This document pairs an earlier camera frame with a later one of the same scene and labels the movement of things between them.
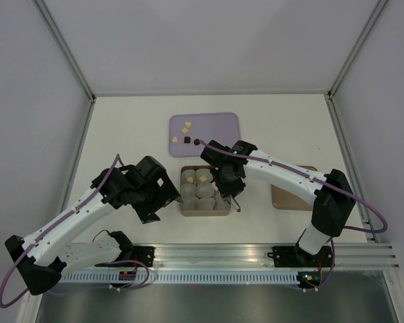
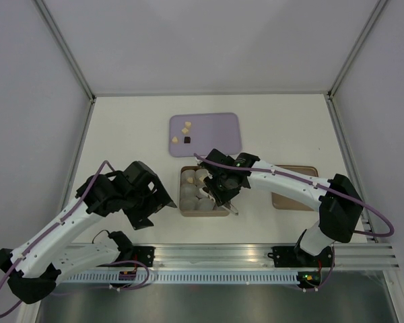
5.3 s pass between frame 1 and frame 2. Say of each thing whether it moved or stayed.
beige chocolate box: stayed
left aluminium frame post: stayed
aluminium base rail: stayed
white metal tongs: moved
